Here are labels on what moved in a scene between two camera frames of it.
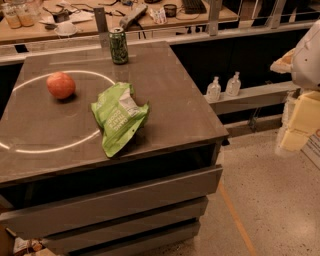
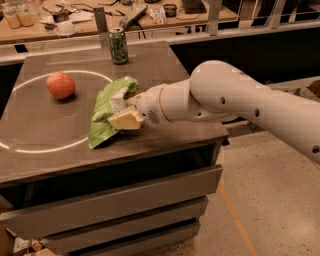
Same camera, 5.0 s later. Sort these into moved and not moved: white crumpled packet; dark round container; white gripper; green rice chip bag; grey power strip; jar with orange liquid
Moved: green rice chip bag; white gripper
Not moved: jar with orange liquid; grey power strip; dark round container; white crumpled packet
